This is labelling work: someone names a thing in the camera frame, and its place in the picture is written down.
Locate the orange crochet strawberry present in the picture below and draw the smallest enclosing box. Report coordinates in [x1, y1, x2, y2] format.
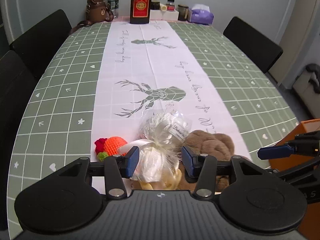
[94, 137, 127, 161]

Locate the clear plastic bag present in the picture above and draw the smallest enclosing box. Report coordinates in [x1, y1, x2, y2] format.
[118, 110, 192, 187]

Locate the orange storage box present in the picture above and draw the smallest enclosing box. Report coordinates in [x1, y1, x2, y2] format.
[268, 119, 320, 240]

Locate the dark jacket on sofa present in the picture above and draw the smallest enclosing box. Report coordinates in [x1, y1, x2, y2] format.
[306, 63, 320, 94]

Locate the black chair right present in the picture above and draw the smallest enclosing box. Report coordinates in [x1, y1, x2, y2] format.
[223, 16, 283, 73]

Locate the black chair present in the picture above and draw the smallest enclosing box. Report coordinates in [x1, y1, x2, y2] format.
[223, 16, 283, 73]
[0, 50, 36, 231]
[9, 9, 71, 81]

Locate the black chair near left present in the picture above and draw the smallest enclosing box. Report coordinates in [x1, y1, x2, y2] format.
[0, 50, 36, 231]

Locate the black chair far left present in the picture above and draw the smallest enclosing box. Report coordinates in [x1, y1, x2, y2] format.
[9, 9, 71, 81]

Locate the purple tissue pack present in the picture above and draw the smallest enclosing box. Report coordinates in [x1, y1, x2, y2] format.
[187, 4, 214, 25]

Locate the brown bear plush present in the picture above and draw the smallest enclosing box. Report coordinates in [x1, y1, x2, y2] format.
[69, 0, 114, 35]

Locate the white box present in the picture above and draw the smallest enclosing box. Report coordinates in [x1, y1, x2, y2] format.
[150, 10, 179, 21]

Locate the dark glass jar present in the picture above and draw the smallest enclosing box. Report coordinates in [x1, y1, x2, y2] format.
[177, 4, 189, 21]

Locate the black jar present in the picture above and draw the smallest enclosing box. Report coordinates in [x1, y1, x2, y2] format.
[150, 1, 160, 10]

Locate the brown liquor bottle red label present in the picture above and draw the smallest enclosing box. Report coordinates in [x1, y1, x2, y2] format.
[130, 0, 151, 24]

